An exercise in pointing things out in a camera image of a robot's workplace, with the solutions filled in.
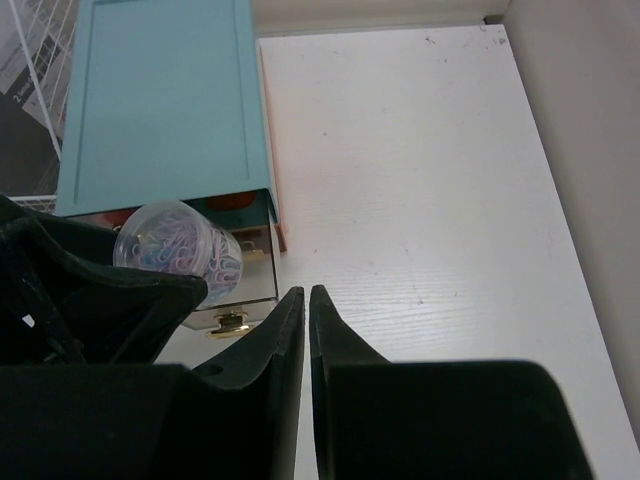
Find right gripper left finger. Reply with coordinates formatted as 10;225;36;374
1;287;305;479

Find clear drawer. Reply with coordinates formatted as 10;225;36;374
74;191;281;336

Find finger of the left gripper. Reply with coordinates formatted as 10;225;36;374
1;197;207;366

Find clear paperclip jar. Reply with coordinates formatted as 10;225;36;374
113;201;244;310

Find grey setup guide booklet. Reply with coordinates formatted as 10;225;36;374
0;0;64;196

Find teal drawer box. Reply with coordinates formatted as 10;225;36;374
55;1;280;220

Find white wire mesh organizer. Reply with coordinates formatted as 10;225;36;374
0;0;76;201

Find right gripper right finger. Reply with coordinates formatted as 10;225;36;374
309;285;593;479

